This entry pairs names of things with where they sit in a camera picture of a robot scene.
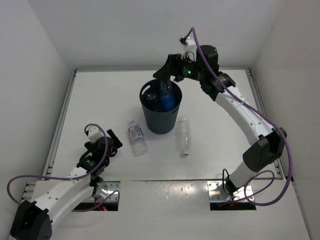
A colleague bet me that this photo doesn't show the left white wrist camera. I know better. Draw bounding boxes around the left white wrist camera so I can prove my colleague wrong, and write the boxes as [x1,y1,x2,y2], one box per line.
[85,126,104,144]

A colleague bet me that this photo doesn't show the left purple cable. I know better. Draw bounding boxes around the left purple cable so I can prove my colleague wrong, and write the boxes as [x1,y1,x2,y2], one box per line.
[6,123,121,213]

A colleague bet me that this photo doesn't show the metal base plate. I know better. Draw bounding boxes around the metal base plate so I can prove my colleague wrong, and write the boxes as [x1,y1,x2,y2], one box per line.
[207,180,254,203]
[94,181,121,204]

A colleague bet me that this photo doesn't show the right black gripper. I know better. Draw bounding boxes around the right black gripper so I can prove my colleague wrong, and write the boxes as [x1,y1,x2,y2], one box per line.
[153,51,205,84]

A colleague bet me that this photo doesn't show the dark grey plastic bin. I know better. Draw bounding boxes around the dark grey plastic bin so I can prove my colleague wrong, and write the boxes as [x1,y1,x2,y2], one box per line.
[139,79,183,135]

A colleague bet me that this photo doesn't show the white front cover board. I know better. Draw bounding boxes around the white front cover board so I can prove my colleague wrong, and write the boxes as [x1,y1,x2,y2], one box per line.
[52,181,309,240]

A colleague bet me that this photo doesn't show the clear crushed bottle blue cap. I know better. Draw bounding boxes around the clear crushed bottle blue cap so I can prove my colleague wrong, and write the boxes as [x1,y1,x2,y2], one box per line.
[176,115,192,157]

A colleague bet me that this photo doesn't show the purple cable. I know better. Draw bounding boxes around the purple cable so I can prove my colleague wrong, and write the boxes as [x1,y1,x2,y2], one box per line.
[6,123,121,213]
[182,26,294,207]

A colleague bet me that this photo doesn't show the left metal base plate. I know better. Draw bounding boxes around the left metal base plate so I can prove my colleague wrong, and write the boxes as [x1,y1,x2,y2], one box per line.
[94,181,121,204]

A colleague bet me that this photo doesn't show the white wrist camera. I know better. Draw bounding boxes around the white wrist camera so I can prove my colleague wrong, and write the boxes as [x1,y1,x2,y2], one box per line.
[85,126,104,144]
[179,36,197,61]

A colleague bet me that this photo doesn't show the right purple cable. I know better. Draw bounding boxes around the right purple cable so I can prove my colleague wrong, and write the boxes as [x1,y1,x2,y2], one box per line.
[182,26,294,207]

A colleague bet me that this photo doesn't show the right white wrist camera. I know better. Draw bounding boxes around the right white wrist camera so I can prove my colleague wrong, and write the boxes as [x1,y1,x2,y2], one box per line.
[179,36,197,61]

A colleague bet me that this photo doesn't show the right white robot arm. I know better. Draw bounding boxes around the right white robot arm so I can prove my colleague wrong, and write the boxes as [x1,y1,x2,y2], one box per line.
[153,45,287,196]

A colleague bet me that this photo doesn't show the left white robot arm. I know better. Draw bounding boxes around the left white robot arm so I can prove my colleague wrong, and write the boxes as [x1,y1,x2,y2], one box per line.
[9,124,123,240]

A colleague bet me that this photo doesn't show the blue label bottle white cap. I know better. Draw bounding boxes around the blue label bottle white cap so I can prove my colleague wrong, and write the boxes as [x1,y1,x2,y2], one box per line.
[143,91,161,112]

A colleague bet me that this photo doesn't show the clear bottle white grey label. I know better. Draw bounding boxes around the clear bottle white grey label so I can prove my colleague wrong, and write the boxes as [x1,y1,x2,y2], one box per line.
[128,120,148,157]

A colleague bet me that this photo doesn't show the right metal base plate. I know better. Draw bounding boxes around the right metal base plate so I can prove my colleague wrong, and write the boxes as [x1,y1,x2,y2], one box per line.
[207,180,254,203]

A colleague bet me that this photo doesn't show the left aluminium frame rail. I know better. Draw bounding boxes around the left aluminium frame rail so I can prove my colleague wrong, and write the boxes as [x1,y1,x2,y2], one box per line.
[42,68,78,177]

